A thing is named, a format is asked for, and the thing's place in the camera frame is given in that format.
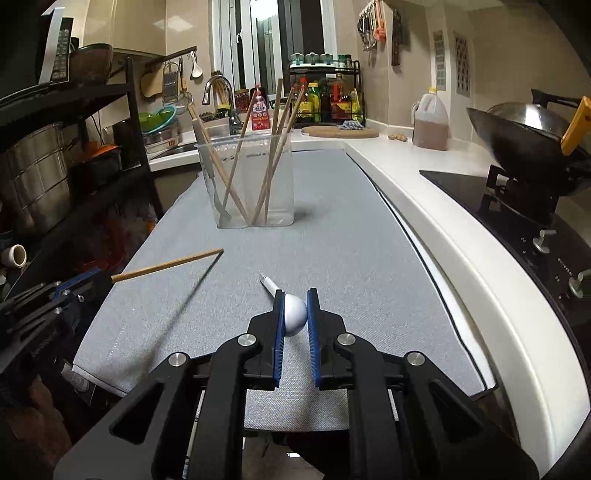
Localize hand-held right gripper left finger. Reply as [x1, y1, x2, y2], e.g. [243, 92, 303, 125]
[53, 290, 286, 480]

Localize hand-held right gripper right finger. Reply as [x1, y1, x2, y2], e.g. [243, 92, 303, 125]
[306, 287, 541, 480]

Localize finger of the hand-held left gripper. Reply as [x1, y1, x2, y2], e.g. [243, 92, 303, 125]
[54, 269, 112, 297]
[65, 280, 114, 315]

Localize white striped handle spoon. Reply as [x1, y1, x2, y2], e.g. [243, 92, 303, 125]
[257, 273, 308, 337]

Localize wooden chopstick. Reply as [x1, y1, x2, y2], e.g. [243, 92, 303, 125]
[186, 105, 250, 223]
[250, 78, 284, 226]
[222, 90, 258, 212]
[111, 248, 225, 282]
[256, 93, 295, 220]
[263, 87, 307, 220]

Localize clear plastic container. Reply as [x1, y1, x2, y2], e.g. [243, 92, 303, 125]
[194, 131, 296, 230]

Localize white cup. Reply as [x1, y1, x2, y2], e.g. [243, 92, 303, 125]
[0, 244, 27, 268]

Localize grey fabric mat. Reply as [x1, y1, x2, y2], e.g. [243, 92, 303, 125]
[71, 148, 499, 435]

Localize large steel pot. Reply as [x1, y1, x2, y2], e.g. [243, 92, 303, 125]
[0, 122, 72, 232]

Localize black pot with orange lid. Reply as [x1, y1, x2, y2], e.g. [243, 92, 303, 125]
[74, 143, 123, 185]

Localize dark cylinder canister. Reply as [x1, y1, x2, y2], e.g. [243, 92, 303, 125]
[113, 119, 139, 171]

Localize black metal shelf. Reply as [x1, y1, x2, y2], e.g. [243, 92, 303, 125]
[0, 46, 199, 296]

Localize metal tray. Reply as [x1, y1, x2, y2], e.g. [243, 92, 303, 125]
[143, 127, 182, 148]

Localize green plastic bowl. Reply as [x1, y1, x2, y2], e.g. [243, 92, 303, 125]
[139, 105, 178, 134]

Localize round wooden board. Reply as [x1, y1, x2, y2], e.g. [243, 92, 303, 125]
[302, 124, 380, 139]

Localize hanging wooden cutting board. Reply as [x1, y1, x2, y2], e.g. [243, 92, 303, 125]
[140, 69, 163, 99]

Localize hanging metal grater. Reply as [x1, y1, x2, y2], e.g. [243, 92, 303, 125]
[161, 62, 180, 103]

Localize dark bowl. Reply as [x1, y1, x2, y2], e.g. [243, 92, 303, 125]
[69, 44, 114, 84]

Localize red pouch bottle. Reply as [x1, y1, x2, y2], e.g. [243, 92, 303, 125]
[250, 84, 271, 132]

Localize black gas stove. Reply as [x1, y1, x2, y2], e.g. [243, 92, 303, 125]
[419, 168, 591, 324]

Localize black spice rack with bottles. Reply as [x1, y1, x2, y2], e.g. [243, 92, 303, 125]
[288, 52, 365, 129]

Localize silver microwave oven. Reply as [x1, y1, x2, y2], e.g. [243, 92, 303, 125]
[39, 7, 75, 86]

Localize plastic cooking oil jug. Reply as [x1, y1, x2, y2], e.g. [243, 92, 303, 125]
[411, 88, 450, 151]

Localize chrome kitchen faucet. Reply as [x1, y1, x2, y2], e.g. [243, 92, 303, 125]
[202, 76, 243, 136]

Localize black wok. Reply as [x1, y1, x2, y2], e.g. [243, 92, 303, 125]
[465, 106, 591, 199]

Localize kitchen window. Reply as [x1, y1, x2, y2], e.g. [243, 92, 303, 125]
[212, 0, 338, 93]

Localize metal wok lid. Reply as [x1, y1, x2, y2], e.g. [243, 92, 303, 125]
[485, 89, 583, 137]

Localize hanging cleaver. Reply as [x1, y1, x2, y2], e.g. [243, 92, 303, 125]
[391, 9, 407, 66]

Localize hanging kitchen tools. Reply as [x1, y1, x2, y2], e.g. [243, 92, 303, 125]
[358, 0, 387, 51]

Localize small wall vent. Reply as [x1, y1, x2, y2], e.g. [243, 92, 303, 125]
[433, 30, 445, 88]

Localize large wall vent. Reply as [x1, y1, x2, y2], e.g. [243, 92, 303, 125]
[453, 31, 471, 97]

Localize yellow utensil handle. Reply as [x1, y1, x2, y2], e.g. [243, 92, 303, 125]
[560, 96, 591, 157]

